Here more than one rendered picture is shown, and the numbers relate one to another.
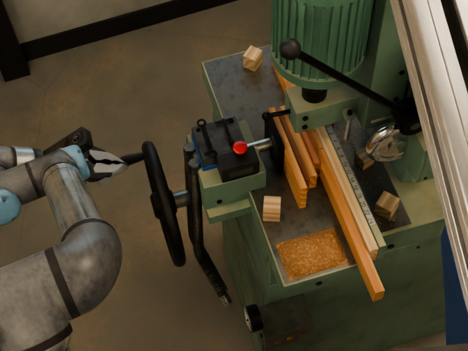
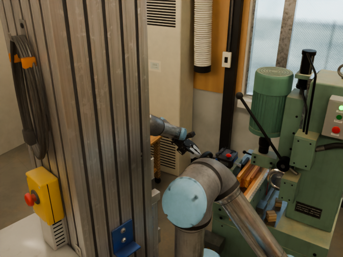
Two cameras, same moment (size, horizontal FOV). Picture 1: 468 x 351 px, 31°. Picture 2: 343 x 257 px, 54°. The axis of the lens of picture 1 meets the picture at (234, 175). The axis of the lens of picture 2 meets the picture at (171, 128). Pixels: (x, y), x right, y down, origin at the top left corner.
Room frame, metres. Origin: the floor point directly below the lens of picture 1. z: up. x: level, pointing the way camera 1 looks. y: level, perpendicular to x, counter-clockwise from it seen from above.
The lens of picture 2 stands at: (-0.40, -0.94, 1.96)
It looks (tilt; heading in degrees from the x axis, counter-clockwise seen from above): 26 degrees down; 46
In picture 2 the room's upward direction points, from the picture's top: straight up
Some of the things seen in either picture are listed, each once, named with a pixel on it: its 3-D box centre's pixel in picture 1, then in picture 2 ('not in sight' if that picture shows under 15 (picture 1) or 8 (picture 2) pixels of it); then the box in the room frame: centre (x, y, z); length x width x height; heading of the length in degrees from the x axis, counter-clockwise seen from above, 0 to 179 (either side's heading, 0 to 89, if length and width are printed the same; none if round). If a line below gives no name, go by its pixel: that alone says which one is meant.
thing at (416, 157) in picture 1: (427, 146); (289, 186); (0.90, -0.39, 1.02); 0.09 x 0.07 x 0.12; 14
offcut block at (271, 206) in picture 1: (271, 209); not in sight; (0.83, -0.07, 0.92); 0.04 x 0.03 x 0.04; 173
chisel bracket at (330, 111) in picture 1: (322, 105); (265, 160); (1.01, -0.19, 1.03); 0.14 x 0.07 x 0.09; 104
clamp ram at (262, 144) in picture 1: (260, 145); (239, 165); (0.97, -0.06, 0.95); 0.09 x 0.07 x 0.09; 14
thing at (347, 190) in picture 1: (320, 136); (263, 177); (1.00, -0.19, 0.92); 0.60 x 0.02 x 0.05; 14
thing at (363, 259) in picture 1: (322, 166); (254, 183); (0.93, -0.19, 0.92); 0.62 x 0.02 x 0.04; 14
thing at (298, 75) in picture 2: not in sight; (307, 69); (1.04, -0.30, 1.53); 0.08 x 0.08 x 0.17; 14
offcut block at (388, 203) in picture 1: (386, 205); (271, 215); (0.88, -0.33, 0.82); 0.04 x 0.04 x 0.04; 54
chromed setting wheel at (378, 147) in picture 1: (395, 141); (279, 179); (0.92, -0.33, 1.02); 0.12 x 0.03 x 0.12; 104
